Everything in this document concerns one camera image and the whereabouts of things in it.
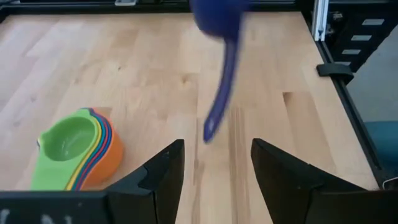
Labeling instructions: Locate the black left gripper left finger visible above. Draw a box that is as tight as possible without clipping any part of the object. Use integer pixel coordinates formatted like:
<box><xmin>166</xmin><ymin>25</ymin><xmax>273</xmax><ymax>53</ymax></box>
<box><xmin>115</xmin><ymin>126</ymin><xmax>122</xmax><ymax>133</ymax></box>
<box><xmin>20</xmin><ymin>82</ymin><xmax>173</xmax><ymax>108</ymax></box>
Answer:
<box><xmin>0</xmin><ymin>139</ymin><xmax>185</xmax><ymax>224</ymax></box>

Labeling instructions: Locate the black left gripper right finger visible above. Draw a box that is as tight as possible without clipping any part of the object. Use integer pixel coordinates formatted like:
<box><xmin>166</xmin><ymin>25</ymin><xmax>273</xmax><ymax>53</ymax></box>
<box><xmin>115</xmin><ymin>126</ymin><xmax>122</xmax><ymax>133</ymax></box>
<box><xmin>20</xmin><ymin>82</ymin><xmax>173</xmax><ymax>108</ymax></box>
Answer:
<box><xmin>250</xmin><ymin>138</ymin><xmax>398</xmax><ymax>224</ymax></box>

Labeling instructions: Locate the orange measuring cup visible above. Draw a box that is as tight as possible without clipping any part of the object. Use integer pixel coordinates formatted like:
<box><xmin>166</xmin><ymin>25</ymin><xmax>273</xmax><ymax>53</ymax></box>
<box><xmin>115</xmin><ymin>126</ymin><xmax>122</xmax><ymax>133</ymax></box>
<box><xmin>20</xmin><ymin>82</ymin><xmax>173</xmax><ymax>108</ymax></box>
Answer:
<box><xmin>77</xmin><ymin>107</ymin><xmax>126</xmax><ymax>192</ymax></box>

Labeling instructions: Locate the yellow measuring cup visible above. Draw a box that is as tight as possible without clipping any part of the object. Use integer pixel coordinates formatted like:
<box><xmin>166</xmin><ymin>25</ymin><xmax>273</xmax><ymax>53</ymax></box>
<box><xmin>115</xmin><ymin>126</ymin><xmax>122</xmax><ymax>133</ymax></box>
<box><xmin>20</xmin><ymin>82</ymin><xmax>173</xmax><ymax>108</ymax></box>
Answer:
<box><xmin>63</xmin><ymin>108</ymin><xmax>106</xmax><ymax>192</ymax></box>

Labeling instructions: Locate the light blue measuring cup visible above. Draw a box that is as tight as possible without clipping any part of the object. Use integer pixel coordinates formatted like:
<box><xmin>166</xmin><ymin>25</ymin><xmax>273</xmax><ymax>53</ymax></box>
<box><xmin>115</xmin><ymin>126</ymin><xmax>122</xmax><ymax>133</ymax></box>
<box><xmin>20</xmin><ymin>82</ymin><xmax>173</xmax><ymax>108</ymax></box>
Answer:
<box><xmin>67</xmin><ymin>108</ymin><xmax>108</xmax><ymax>192</ymax></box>

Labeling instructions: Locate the green measuring cup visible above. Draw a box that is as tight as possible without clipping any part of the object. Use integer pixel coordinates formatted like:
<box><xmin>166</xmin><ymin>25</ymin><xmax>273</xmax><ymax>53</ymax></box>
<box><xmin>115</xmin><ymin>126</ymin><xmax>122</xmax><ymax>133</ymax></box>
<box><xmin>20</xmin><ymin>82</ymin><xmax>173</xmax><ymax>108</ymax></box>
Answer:
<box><xmin>29</xmin><ymin>108</ymin><xmax>103</xmax><ymax>192</ymax></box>

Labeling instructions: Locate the red measuring cup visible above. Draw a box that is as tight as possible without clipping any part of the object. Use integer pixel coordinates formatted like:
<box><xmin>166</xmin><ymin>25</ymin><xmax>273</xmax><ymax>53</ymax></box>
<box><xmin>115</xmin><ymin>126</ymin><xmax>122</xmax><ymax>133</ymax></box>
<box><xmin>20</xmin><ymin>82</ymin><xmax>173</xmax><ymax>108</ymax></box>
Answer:
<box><xmin>73</xmin><ymin>107</ymin><xmax>114</xmax><ymax>192</ymax></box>

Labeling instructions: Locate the small indigo measuring cup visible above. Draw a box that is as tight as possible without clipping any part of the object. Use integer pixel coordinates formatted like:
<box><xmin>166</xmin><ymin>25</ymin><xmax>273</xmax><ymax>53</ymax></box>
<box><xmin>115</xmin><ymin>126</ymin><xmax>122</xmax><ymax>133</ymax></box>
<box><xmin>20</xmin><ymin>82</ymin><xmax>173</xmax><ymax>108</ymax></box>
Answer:
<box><xmin>188</xmin><ymin>0</ymin><xmax>250</xmax><ymax>144</ymax></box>

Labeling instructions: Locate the black box with white labels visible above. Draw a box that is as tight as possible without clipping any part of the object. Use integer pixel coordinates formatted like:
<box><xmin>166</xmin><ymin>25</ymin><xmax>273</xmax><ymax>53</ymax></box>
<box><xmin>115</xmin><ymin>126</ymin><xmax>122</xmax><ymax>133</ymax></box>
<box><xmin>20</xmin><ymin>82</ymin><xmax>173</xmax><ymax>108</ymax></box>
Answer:
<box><xmin>328</xmin><ymin>11</ymin><xmax>398</xmax><ymax>73</ymax></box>

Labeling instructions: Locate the white cable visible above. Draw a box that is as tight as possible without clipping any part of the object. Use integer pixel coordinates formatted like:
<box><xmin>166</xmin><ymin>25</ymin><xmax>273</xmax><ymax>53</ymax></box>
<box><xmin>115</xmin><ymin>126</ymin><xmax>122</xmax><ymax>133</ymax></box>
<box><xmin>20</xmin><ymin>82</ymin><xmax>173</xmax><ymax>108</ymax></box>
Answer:
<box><xmin>381</xmin><ymin>175</ymin><xmax>398</xmax><ymax>190</ymax></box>

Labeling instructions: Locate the silver aluminium bracket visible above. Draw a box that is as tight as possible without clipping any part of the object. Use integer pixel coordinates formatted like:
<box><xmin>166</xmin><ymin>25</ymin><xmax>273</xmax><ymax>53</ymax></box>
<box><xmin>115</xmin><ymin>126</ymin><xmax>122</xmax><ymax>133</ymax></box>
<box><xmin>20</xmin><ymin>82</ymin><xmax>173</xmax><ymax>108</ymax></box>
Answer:
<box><xmin>311</xmin><ymin>0</ymin><xmax>330</xmax><ymax>42</ymax></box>

